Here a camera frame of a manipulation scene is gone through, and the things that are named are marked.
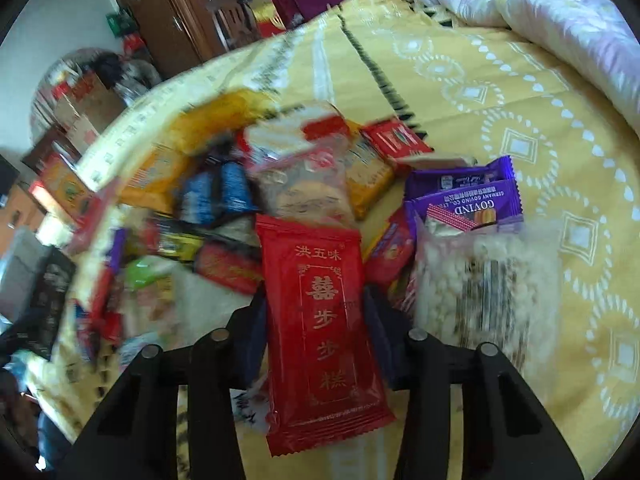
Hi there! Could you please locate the purple snack packet almond print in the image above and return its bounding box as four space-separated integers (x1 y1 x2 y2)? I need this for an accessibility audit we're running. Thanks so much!
405 180 525 235

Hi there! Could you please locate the wooden slatted chair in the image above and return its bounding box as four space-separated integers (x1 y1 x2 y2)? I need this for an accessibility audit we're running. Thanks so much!
207 0 262 52

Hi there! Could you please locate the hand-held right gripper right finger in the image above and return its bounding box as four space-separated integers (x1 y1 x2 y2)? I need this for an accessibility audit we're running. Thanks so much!
362 284 586 480

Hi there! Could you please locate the green wall sign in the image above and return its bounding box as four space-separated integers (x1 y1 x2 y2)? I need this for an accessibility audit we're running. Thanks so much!
106 9 139 39

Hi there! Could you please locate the stack of cardboard boxes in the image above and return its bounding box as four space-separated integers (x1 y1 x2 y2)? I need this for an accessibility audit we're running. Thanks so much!
50 72 127 152

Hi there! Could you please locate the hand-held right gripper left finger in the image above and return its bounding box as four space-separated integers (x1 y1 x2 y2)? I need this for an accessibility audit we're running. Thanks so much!
55 281 269 480

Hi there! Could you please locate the clear bag of white puffs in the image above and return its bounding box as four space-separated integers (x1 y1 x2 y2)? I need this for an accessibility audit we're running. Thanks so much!
412 220 563 393

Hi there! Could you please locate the pale floral quilt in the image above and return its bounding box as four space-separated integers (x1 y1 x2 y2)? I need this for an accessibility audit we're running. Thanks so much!
387 0 640 136

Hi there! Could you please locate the brown wooden wardrobe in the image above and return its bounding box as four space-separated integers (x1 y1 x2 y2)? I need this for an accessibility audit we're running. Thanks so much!
110 0 281 81

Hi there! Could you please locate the orange carton box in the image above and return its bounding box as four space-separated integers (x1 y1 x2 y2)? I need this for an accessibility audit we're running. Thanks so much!
40 152 97 222

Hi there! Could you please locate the pile of mixed snack packets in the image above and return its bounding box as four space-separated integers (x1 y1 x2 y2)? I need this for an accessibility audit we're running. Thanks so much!
65 90 436 361

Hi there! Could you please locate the red snack packet gold print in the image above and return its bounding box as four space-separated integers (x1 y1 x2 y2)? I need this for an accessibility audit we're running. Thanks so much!
255 214 397 457

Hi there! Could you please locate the yellow patterned bed sheet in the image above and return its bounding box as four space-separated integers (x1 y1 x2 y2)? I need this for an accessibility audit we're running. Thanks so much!
25 0 640 480

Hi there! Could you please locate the purple snack packet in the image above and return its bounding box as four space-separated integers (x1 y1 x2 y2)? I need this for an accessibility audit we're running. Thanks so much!
404 156 516 200

